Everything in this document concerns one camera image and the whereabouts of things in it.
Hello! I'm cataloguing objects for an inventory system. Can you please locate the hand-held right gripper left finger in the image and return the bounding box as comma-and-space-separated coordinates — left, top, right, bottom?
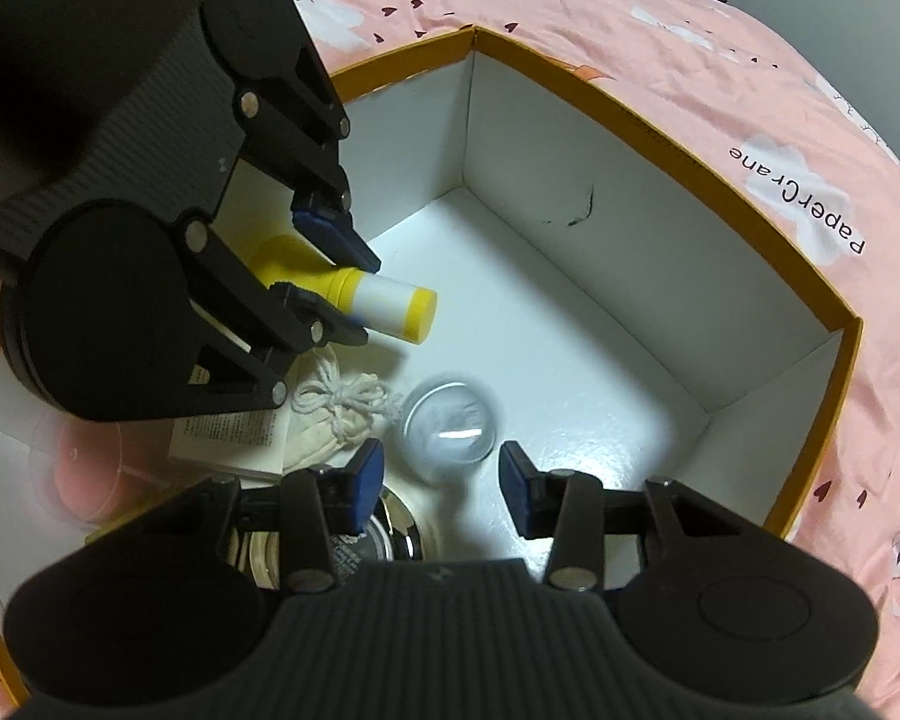
165, 439, 387, 593

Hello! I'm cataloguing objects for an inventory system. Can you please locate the white labelled box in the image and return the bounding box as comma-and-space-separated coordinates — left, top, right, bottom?
169, 409, 290, 481

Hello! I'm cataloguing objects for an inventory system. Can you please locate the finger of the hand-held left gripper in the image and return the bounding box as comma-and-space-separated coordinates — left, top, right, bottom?
182, 219, 370, 412
231, 51, 382, 275

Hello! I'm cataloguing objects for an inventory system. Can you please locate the white drawstring pouch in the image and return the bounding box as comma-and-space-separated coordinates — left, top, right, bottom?
281, 349, 406, 477

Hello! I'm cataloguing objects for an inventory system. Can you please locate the pink printed blanket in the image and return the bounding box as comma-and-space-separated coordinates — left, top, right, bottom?
0, 0, 900, 720

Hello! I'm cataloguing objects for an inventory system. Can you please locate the small grey jar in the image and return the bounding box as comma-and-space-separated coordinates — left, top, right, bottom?
399, 373, 503, 485

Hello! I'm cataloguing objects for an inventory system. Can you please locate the orange cardboard box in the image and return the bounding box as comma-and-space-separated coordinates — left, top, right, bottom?
0, 22, 867, 720

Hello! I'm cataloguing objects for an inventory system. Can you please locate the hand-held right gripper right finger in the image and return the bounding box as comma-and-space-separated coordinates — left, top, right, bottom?
499, 442, 728, 592

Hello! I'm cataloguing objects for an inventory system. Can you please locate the gold round tin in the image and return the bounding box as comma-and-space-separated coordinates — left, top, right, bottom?
221, 484, 425, 590

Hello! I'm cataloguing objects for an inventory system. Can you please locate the yellow bottle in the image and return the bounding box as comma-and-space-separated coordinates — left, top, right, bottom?
244, 235, 440, 346

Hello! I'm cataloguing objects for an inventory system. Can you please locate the pink jar with clear lid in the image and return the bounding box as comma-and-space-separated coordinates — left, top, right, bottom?
34, 405, 166, 526

